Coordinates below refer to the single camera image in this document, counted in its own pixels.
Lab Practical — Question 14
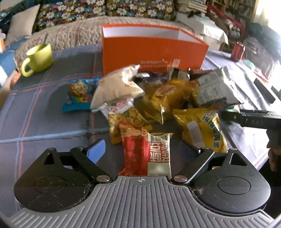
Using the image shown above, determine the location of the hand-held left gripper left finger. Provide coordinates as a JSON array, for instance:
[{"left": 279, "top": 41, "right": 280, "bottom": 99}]
[{"left": 43, "top": 139, "right": 113, "bottom": 184}]

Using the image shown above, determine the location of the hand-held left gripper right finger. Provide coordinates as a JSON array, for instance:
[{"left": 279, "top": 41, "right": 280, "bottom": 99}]
[{"left": 172, "top": 139, "right": 247, "bottom": 185}]

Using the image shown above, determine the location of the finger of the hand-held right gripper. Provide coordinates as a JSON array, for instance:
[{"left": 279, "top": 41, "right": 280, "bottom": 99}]
[{"left": 220, "top": 110, "right": 242, "bottom": 125}]

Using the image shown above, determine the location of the yellow snack packet green print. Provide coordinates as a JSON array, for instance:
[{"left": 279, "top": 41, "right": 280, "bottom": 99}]
[{"left": 172, "top": 107, "right": 229, "bottom": 154}]

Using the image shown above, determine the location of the silver grey snack packet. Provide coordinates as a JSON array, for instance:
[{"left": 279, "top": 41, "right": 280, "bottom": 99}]
[{"left": 193, "top": 66, "right": 244, "bottom": 108}]

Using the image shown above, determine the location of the red and white snack packet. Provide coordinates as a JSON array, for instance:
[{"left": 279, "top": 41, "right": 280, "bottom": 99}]
[{"left": 119, "top": 122, "right": 174, "bottom": 178}]

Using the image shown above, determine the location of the cream snack packet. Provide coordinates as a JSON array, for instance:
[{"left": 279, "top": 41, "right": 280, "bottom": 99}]
[{"left": 90, "top": 64, "right": 145, "bottom": 113}]

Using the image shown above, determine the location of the orange cardboard box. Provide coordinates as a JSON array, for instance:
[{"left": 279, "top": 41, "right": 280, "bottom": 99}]
[{"left": 101, "top": 25, "right": 209, "bottom": 75}]

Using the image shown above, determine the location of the person's right hand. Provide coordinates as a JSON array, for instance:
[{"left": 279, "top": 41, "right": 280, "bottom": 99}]
[{"left": 266, "top": 141, "right": 281, "bottom": 172}]

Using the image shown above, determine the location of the black remote control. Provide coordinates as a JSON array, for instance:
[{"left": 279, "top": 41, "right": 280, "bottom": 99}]
[{"left": 253, "top": 78, "right": 276, "bottom": 103}]

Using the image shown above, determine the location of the yellow green bean snack packet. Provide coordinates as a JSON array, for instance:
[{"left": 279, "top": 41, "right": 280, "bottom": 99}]
[{"left": 108, "top": 106, "right": 153, "bottom": 145}]

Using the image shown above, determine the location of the pink white snack packet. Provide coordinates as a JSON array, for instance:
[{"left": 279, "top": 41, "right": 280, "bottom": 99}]
[{"left": 103, "top": 99, "right": 134, "bottom": 114}]

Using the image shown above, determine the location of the blue cookie snack packet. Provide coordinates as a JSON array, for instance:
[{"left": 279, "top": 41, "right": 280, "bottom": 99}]
[{"left": 62, "top": 78, "right": 101, "bottom": 113}]

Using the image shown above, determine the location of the golden orange snack packet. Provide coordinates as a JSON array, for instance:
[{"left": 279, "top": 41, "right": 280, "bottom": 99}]
[{"left": 140, "top": 79, "right": 198, "bottom": 125}]

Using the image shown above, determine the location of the red soda can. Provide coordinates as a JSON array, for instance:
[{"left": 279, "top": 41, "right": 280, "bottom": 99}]
[{"left": 230, "top": 43, "right": 246, "bottom": 62}]

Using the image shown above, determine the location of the brown snack packet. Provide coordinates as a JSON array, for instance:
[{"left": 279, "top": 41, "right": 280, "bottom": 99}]
[{"left": 167, "top": 66, "right": 191, "bottom": 80}]

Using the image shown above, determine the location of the green mug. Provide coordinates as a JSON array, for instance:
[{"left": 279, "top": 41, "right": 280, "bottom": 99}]
[{"left": 21, "top": 43, "right": 54, "bottom": 77}]

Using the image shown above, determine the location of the wooden bookshelf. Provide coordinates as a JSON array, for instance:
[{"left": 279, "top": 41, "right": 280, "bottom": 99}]
[{"left": 208, "top": 0, "right": 259, "bottom": 24}]

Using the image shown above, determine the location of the stack of books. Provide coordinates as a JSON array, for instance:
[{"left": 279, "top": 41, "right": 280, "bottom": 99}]
[{"left": 177, "top": 0, "right": 208, "bottom": 14}]

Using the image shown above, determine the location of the beige quilted blanket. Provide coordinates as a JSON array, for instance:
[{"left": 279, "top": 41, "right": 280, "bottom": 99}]
[{"left": 14, "top": 16, "right": 204, "bottom": 64}]

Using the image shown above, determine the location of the blue striped cloth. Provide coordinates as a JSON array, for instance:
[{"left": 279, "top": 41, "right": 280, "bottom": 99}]
[{"left": 0, "top": 39, "right": 22, "bottom": 88}]

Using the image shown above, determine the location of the white pillow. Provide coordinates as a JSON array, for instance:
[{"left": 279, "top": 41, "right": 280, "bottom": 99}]
[{"left": 4, "top": 4, "right": 41, "bottom": 45}]

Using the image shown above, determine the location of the red fabric strap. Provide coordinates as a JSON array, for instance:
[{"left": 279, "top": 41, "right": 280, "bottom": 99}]
[{"left": 207, "top": 4, "right": 242, "bottom": 28}]

